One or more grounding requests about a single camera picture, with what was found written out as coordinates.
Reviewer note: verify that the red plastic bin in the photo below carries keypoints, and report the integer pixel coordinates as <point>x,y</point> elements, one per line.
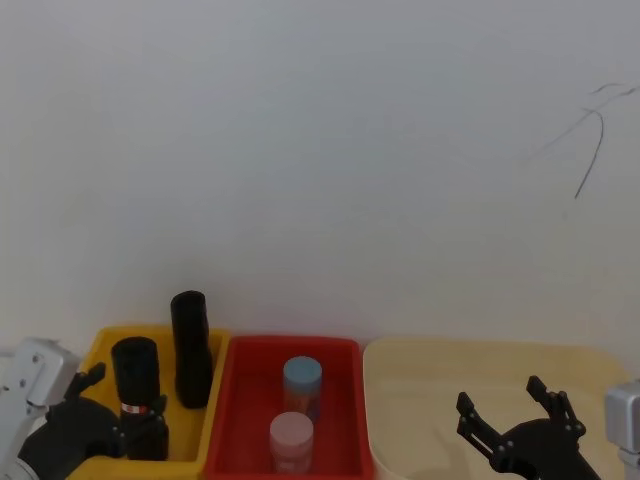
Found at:
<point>250,400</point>

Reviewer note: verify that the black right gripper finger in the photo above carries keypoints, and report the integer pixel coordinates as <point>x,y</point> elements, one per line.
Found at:
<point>477,425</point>
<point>557,405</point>

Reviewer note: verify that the clear jar with blue lid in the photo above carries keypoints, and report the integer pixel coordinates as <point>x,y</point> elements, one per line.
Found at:
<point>302,385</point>

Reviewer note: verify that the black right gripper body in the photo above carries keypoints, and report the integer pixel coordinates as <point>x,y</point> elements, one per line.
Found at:
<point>545,450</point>

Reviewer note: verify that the black bottle with red-white band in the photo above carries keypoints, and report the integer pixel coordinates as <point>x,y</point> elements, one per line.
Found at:
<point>134,370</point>

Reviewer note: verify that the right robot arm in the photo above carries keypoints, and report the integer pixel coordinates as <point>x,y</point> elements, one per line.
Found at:
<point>622,415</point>

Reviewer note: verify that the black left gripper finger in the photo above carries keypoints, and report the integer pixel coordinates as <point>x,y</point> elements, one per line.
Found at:
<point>87,378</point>
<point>150,417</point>

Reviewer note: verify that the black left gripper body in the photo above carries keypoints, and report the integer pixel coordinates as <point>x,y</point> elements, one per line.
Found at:
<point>70,435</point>

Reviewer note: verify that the clear jar with pink lid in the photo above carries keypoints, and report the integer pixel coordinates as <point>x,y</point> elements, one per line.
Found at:
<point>291,440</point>

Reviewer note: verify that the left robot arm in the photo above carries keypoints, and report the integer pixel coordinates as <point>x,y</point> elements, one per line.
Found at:
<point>35,370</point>

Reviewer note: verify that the yellow plastic bin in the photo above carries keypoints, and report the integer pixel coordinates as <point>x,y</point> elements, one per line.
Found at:
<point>200,380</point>

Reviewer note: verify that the cream plastic bin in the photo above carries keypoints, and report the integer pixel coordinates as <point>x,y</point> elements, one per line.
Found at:
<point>425,390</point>

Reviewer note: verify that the tall plain black bottle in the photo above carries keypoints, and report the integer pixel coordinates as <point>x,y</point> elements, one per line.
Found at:
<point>191,350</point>

